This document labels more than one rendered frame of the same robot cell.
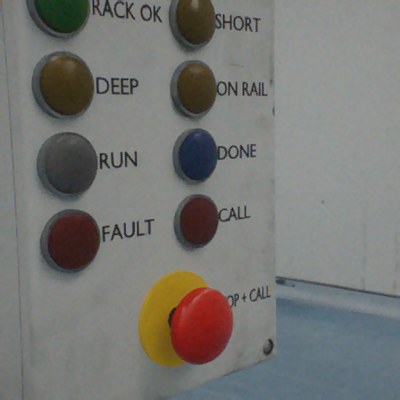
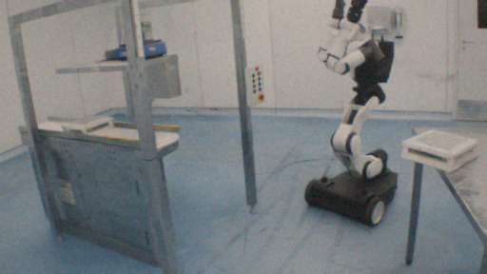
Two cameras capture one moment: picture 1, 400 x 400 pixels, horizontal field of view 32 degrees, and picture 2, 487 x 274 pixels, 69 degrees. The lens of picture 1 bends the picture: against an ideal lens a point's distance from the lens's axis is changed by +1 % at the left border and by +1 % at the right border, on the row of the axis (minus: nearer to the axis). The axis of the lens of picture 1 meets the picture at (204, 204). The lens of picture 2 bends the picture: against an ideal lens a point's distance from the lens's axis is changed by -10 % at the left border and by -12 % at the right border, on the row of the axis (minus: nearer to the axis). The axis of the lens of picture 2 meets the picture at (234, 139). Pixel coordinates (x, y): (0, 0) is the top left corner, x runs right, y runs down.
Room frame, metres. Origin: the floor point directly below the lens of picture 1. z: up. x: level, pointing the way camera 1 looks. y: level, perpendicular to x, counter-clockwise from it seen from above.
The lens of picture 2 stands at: (-2.19, 0.90, 1.42)
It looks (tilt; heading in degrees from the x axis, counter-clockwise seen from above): 17 degrees down; 345
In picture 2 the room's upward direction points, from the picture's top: 5 degrees counter-clockwise
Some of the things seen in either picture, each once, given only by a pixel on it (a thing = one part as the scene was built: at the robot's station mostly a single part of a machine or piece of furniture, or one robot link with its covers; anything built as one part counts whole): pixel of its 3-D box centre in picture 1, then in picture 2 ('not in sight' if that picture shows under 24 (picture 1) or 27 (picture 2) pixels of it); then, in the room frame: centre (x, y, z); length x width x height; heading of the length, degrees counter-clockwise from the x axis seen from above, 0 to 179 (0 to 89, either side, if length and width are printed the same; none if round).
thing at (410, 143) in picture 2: not in sight; (441, 143); (-1.02, -0.30, 0.88); 0.25 x 0.24 x 0.02; 105
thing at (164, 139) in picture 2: not in sight; (87, 135); (0.38, 1.19, 0.79); 1.35 x 0.25 x 0.05; 43
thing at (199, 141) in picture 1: (197, 155); not in sight; (0.37, 0.00, 0.96); 0.03 x 0.01 x 0.03; 133
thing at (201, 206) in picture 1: (199, 220); not in sight; (0.37, 0.00, 0.92); 0.03 x 0.01 x 0.03; 133
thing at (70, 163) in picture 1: (70, 164); not in sight; (0.32, 0.06, 0.96); 0.03 x 0.01 x 0.03; 133
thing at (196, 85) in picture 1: (196, 88); not in sight; (0.37, 0.00, 0.99); 0.03 x 0.01 x 0.03; 133
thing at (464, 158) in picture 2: not in sight; (440, 153); (-1.02, -0.30, 0.83); 0.24 x 0.24 x 0.02; 15
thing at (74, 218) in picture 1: (73, 241); not in sight; (0.32, 0.06, 0.92); 0.03 x 0.01 x 0.03; 133
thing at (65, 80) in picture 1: (66, 85); not in sight; (0.32, 0.06, 0.99); 0.03 x 0.01 x 0.03; 133
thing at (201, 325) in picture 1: (185, 320); not in sight; (0.36, 0.01, 0.87); 0.04 x 0.04 x 0.04; 43
